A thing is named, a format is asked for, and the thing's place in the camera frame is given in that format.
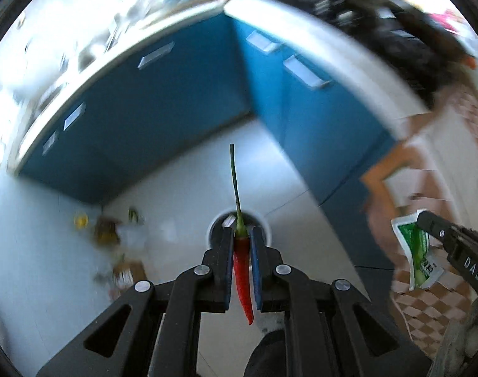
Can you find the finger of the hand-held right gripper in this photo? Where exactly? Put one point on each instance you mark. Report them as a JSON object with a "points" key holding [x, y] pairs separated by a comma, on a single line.
{"points": [[435, 227]]}

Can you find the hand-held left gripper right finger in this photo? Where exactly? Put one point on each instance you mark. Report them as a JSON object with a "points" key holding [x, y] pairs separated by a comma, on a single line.
{"points": [[256, 267]]}

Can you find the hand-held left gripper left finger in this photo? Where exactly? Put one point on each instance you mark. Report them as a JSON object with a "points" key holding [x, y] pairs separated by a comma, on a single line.
{"points": [[223, 267]]}

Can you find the red chili pepper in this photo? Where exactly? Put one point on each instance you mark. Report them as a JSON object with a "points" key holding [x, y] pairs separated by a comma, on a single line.
{"points": [[242, 267]]}

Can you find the green white sachet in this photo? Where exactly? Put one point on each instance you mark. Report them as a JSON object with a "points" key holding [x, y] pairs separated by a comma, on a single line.
{"points": [[415, 251]]}

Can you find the white round waste bin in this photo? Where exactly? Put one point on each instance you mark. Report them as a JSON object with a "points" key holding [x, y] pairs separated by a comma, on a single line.
{"points": [[258, 220]]}

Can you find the checkered brown tablecloth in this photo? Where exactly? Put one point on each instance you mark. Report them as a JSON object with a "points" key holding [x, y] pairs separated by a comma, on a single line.
{"points": [[419, 314]]}

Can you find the person's dark trouser leg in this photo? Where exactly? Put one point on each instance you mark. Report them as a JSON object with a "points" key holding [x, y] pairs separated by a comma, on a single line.
{"points": [[266, 355]]}

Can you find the brown cardboard piece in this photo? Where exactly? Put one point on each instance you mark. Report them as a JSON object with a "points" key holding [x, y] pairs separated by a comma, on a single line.
{"points": [[127, 277]]}

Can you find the small green packet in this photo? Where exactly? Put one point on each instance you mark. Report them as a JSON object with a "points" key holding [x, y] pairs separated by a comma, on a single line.
{"points": [[133, 214]]}

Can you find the brown crumpled scrap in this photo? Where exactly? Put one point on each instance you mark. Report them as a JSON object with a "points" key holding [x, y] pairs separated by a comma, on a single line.
{"points": [[106, 232]]}

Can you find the blue kitchen cabinet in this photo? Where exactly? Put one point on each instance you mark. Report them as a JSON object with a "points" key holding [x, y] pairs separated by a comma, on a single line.
{"points": [[144, 125], [309, 133]]}

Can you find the small yellow object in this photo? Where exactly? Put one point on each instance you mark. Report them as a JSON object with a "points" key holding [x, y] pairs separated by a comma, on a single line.
{"points": [[80, 220]]}

